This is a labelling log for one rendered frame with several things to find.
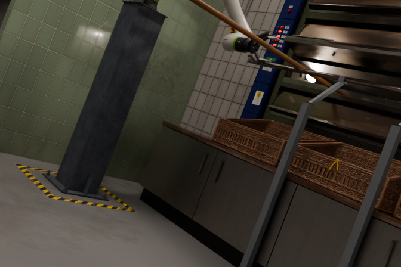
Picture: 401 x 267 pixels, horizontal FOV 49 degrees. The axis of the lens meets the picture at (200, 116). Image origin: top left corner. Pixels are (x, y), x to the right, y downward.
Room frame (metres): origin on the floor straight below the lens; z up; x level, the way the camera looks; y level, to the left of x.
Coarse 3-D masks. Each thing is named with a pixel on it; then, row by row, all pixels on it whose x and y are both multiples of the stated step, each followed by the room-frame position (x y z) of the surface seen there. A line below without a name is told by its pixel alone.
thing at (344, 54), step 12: (300, 48) 3.03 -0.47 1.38; (312, 48) 2.93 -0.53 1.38; (324, 48) 2.83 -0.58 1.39; (336, 48) 2.74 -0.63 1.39; (348, 48) 2.67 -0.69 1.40; (360, 48) 2.61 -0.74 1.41; (336, 60) 2.91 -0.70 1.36; (348, 60) 2.81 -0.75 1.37; (360, 60) 2.72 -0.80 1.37; (372, 60) 2.64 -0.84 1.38; (384, 60) 2.56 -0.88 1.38; (396, 60) 2.49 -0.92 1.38
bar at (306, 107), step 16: (272, 64) 2.76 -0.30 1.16; (352, 80) 2.34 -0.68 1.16; (320, 96) 2.29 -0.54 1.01; (304, 112) 2.22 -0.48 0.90; (400, 128) 1.86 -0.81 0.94; (288, 144) 2.24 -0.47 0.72; (384, 144) 1.89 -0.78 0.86; (288, 160) 2.23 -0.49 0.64; (384, 160) 1.87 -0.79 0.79; (384, 176) 1.88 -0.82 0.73; (272, 192) 2.23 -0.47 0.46; (368, 192) 1.88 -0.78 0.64; (272, 208) 2.24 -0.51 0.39; (368, 208) 1.87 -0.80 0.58; (256, 224) 2.25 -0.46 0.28; (256, 240) 2.22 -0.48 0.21; (352, 240) 1.88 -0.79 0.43; (352, 256) 1.87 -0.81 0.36
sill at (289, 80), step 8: (288, 80) 3.12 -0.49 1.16; (296, 80) 3.07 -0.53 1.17; (312, 88) 2.96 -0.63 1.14; (320, 88) 2.91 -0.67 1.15; (352, 96) 2.73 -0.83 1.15; (360, 96) 2.69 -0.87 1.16; (368, 96) 2.66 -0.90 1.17; (384, 104) 2.57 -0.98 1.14; (392, 104) 2.54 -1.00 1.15; (400, 104) 2.50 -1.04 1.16
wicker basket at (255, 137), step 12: (228, 120) 2.73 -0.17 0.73; (240, 120) 2.91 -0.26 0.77; (252, 120) 2.98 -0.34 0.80; (264, 120) 3.05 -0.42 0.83; (216, 132) 2.80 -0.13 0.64; (228, 132) 2.71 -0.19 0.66; (240, 132) 2.63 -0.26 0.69; (252, 132) 2.56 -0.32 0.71; (276, 132) 3.00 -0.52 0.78; (288, 132) 2.94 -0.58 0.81; (228, 144) 2.68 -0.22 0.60; (240, 144) 2.61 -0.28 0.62; (252, 144) 2.54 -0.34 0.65; (264, 144) 2.47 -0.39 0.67; (276, 144) 2.42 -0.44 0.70; (252, 156) 2.51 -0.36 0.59; (264, 156) 2.45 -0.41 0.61; (276, 156) 2.90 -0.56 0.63
